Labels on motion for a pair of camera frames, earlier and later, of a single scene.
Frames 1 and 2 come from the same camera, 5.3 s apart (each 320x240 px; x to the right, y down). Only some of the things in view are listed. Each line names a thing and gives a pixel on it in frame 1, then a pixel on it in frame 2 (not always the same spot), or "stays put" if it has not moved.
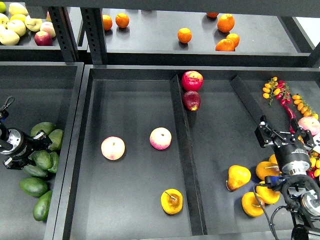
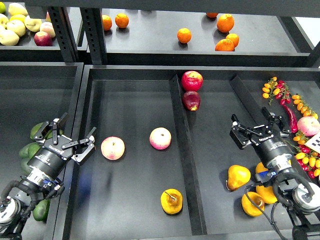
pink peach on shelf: (48, 26) stays put
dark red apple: (192, 100) stays put
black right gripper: (293, 157) to (273, 148)
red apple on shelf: (43, 38) stays put
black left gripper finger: (17, 164) to (78, 157)
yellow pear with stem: (172, 201) stays put
